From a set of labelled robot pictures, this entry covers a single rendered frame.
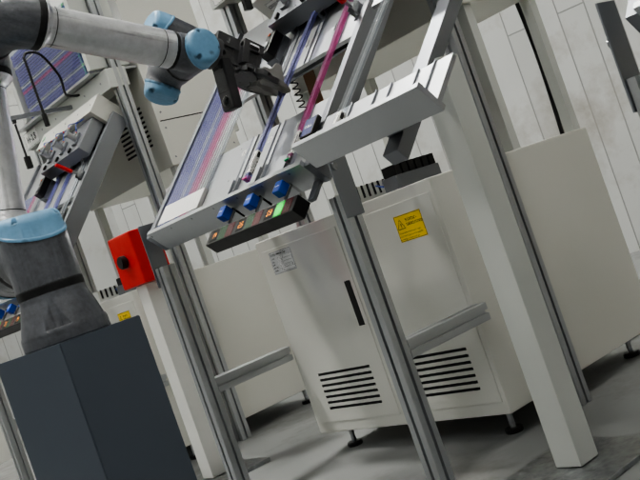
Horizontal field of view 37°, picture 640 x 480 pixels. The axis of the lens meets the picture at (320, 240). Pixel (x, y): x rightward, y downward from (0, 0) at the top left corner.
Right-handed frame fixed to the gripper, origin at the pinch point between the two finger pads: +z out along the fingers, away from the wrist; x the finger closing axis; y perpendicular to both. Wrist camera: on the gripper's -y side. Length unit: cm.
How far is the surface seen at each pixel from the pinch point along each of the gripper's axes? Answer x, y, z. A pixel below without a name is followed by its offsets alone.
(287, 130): -3.5, -10.7, 0.1
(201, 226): 26.6, -26.9, -1.7
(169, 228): 36.7, -26.0, -5.1
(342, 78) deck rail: -21.0, -3.8, 1.2
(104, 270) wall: 430, 84, 145
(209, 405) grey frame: 50, -64, 20
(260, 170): 1.1, -20.0, -2.7
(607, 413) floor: -36, -64, 70
